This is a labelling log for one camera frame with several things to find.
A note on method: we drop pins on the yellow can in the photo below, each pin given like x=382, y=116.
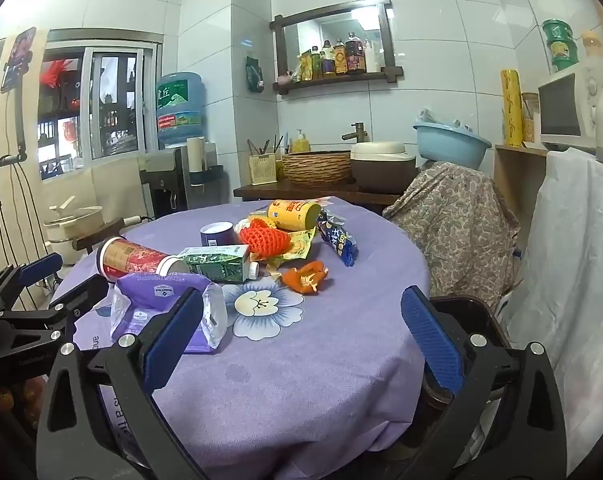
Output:
x=291, y=214

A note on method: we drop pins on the light blue basin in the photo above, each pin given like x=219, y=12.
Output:
x=449, y=145

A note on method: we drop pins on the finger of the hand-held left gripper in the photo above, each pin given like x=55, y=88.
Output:
x=81, y=294
x=38, y=266

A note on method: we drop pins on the paisley cover cloth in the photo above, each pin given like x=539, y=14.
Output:
x=456, y=220

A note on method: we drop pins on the green drink carton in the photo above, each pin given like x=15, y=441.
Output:
x=216, y=262

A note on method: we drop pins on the light wooden cabinet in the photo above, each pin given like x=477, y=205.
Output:
x=516, y=180

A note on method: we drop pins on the purple floral tablecloth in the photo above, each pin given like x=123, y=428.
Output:
x=306, y=370

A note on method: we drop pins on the green plastic tub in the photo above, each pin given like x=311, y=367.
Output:
x=564, y=55
x=557, y=31

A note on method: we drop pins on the dark brown trash bin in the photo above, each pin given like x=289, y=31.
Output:
x=461, y=315

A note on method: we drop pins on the blue water jug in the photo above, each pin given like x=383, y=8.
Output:
x=179, y=107

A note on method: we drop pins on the water dispenser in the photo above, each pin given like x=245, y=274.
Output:
x=161, y=185

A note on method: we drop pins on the yellow roll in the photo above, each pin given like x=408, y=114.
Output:
x=511, y=107

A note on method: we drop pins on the yellow wrapper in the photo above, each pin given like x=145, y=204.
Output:
x=299, y=246

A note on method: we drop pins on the beige utensil holder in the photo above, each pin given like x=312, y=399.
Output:
x=262, y=169

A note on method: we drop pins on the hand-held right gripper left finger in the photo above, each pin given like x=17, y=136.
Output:
x=174, y=340

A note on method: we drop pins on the purple plastic bag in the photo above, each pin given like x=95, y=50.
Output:
x=151, y=292

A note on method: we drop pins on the blue foil snack wrapper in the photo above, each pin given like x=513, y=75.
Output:
x=339, y=245

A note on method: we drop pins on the orange peel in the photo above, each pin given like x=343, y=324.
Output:
x=304, y=277

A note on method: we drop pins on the smartphone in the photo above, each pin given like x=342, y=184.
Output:
x=18, y=57

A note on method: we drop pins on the brown container white lid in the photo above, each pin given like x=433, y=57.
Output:
x=381, y=170

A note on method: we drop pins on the glass jar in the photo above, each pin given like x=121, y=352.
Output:
x=530, y=117

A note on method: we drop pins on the yellow soap bottle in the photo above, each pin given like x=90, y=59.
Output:
x=300, y=142

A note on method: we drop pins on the row of bottles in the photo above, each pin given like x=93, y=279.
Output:
x=339, y=60

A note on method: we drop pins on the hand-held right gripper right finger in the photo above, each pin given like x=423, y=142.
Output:
x=431, y=340

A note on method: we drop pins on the window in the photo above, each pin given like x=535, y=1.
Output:
x=116, y=105

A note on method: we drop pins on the wicker basket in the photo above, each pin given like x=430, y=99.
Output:
x=316, y=166

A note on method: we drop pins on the purple cup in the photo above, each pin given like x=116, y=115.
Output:
x=216, y=235

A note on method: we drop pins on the white cover cloth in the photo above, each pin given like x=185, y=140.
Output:
x=571, y=285

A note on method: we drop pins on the white microwave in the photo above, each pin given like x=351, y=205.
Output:
x=561, y=110

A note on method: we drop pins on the white electric cooking pot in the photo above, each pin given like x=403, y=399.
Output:
x=76, y=225

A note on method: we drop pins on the orange mesh net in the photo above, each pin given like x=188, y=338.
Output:
x=264, y=240

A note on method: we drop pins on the dark hanging pouch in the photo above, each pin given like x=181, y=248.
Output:
x=254, y=75

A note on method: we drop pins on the red paper cup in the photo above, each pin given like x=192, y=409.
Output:
x=131, y=257

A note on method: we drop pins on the bronze faucet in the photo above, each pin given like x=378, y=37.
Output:
x=357, y=132

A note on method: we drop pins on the dark wooden counter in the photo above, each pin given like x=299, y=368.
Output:
x=281, y=192

